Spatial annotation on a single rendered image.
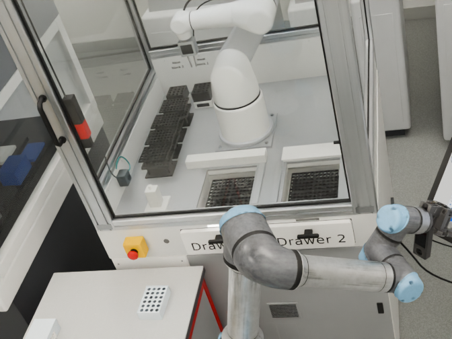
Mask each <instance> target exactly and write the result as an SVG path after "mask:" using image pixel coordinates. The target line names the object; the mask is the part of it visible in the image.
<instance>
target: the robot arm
mask: <svg viewBox="0 0 452 339"><path fill-rule="evenodd" d="M451 218H452V209H451V208H449V207H448V206H447V205H445V204H443V203H441V202H437V201H436V200H427V202H424V201H420V204H419V206H406V205H401V204H387V205H385V206H383V207H381V208H380V209H379V211H378V213H377V218H376V222H377V227H376V228H375V230H374V232H373V233H372V234H371V236H370V238H369V239H368V240H367V242H366V243H365V244H364V246H363V248H362V250H361V252H360V254H359V259H358V260H354V259H346V258H333V257H325V256H310V255H303V254H300V252H299V251H298V250H292V249H287V248H285V247H283V246H282V245H280V244H279V243H278V241H277V240H276V238H275V236H274V234H273V232H272V230H271V228H270V227H269V225H268V223H267V221H266V217H265V216H264V215H263V214H262V213H261V211H260V210H259V209H258V208H256V207H255V206H252V205H248V204H243V205H239V206H235V207H233V208H232V209H229V210H228V211H227V212H226V213H225V214H224V215H223V216H222V217H221V220H220V221H219V232H220V234H221V235H222V236H223V261H224V263H225V264H226V266H227V267H228V268H229V286H228V313H227V326H225V328H224V329H223V332H221V333H220V334H219V337H218V339H264V334H263V331H262V330H261V328H260V327H259V318H260V295H261V285H264V286H266V287H271V288H275V289H283V290H292V291H294V290H295V289H297V288H298V287H316V288H326V289H344V290H353V291H372V292H382V293H393V294H394V295H395V297H397V298H398V299H399V300H400V301H401V302H403V303H409V302H412V301H414V300H416V299H417V298H419V296H420V295H421V293H422V292H423V289H424V285H423V282H422V281H421V279H420V278H419V276H418V274H417V272H415V271H414V270H413V269H412V267H411V266H410V265H409V263H408V262H407V261H406V259H405V258H404V257H403V256H402V254H401V253H400V252H399V250H398V249H397V248H398V246H399V245H400V244H401V242H402V240H403V238H404V237H405V236H406V234H415V235H414V248H413V253H414V254H416V255H417V256H419V257H421V258H422V259H424V260H426V259H428V258H429V257H430V253H431V248H432V237H433V234H435V235H438V236H441V237H444V236H446V237H452V221H450V220H451Z"/></svg>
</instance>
